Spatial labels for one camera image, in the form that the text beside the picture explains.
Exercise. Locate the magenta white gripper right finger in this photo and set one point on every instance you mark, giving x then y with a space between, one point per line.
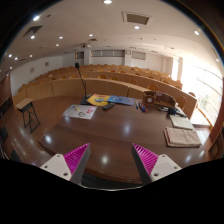
152 167

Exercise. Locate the black remote control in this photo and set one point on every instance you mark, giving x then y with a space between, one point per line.
108 106

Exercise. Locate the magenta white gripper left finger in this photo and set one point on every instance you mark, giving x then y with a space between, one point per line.
70 166

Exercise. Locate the small wooden side stand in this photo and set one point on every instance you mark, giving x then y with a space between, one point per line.
30 118

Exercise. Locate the blue printed sheet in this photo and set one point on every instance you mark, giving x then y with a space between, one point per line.
121 100

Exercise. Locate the black device on table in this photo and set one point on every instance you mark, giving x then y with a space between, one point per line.
171 111

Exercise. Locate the black gooseneck microphone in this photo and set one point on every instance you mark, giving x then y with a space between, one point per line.
84 99

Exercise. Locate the red marker pen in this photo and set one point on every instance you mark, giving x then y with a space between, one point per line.
142 107

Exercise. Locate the white printed paper sheet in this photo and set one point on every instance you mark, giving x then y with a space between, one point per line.
80 111

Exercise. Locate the folded beige towel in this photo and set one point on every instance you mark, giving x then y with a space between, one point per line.
181 138

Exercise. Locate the cream folded cloth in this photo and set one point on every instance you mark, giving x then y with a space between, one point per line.
181 122

